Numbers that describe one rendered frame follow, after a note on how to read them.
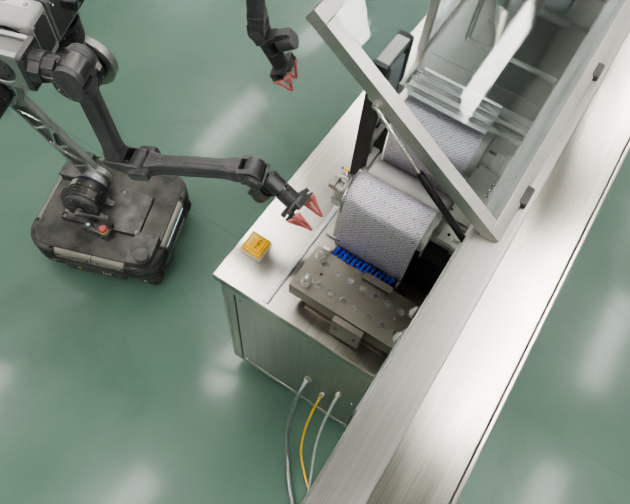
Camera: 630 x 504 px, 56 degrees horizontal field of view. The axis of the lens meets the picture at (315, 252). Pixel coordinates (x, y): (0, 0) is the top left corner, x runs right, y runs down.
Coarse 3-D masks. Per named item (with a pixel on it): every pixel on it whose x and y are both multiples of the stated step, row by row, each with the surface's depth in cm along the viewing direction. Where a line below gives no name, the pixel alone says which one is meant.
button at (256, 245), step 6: (252, 234) 195; (258, 234) 195; (246, 240) 194; (252, 240) 194; (258, 240) 194; (264, 240) 195; (246, 246) 193; (252, 246) 193; (258, 246) 193; (264, 246) 194; (252, 252) 192; (258, 252) 192; (258, 258) 193
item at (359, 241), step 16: (352, 224) 169; (336, 240) 182; (352, 240) 176; (368, 240) 171; (384, 240) 166; (368, 256) 178; (384, 256) 173; (400, 256) 167; (384, 272) 180; (400, 272) 175
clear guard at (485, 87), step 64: (384, 0) 105; (448, 0) 114; (512, 0) 124; (576, 0) 137; (384, 64) 104; (448, 64) 112; (512, 64) 123; (576, 64) 135; (448, 128) 111; (512, 128) 121
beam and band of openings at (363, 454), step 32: (608, 64) 139; (512, 224) 117; (480, 256) 113; (448, 288) 110; (480, 288) 110; (416, 320) 107; (448, 320) 107; (416, 352) 104; (448, 352) 104; (384, 384) 101; (416, 384) 101; (384, 416) 98; (352, 448) 96; (384, 448) 96; (320, 480) 93; (352, 480) 93
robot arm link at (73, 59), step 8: (64, 48) 149; (64, 56) 149; (72, 56) 149; (80, 56) 150; (56, 64) 147; (64, 64) 147; (72, 64) 148; (80, 64) 149; (88, 64) 151; (80, 72) 149; (88, 72) 152
